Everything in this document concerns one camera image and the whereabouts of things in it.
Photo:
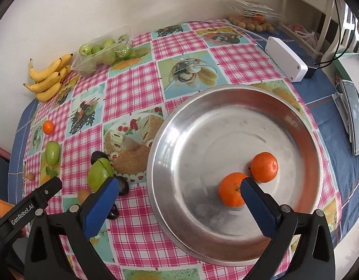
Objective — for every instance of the pile of small green fruits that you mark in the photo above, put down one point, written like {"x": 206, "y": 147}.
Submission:
{"x": 106, "y": 49}

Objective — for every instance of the small orange fruit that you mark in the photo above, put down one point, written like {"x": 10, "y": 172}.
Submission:
{"x": 259, "y": 18}

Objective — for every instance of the orange plastic cup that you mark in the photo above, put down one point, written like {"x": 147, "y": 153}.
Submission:
{"x": 1, "y": 207}

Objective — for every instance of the small brown round fruit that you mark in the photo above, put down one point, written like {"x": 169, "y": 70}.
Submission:
{"x": 30, "y": 176}

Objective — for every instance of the large metal bowl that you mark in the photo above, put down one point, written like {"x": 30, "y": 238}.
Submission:
{"x": 226, "y": 137}

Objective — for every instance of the banana bunch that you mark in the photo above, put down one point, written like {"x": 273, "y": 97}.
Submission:
{"x": 48, "y": 78}

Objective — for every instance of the clear plastic bag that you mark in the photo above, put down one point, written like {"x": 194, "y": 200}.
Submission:
{"x": 302, "y": 33}

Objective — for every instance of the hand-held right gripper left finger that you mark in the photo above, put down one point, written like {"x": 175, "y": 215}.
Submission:
{"x": 101, "y": 207}

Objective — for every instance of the black plug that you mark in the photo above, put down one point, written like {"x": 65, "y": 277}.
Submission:
{"x": 313, "y": 70}

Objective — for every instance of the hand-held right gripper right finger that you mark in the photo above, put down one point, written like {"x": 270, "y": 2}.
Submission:
{"x": 256, "y": 207}

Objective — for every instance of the small apricot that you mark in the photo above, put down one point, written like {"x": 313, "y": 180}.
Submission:
{"x": 83, "y": 195}

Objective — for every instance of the grey smartphone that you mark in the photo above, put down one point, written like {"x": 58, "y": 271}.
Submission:
{"x": 356, "y": 116}

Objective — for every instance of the mandarin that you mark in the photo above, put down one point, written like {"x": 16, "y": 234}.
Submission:
{"x": 48, "y": 127}
{"x": 264, "y": 166}
{"x": 230, "y": 191}

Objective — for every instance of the pile of small brown fruits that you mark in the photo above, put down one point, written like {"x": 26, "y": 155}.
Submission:
{"x": 246, "y": 23}

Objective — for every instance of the green mango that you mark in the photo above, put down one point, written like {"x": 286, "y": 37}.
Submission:
{"x": 52, "y": 152}

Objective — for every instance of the cut green apple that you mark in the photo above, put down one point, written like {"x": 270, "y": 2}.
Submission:
{"x": 97, "y": 176}

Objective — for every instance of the white power adapter box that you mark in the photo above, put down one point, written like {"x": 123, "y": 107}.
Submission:
{"x": 286, "y": 58}

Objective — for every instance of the white phone stand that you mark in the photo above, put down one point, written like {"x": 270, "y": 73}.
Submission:
{"x": 340, "y": 108}

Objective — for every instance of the pink checkered tablecloth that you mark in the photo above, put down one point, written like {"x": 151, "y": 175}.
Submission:
{"x": 132, "y": 93}

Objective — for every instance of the dark plum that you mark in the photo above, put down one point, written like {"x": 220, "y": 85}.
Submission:
{"x": 96, "y": 156}
{"x": 124, "y": 185}
{"x": 112, "y": 213}

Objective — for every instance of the clear plastic fruit container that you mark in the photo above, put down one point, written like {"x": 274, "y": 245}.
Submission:
{"x": 89, "y": 64}

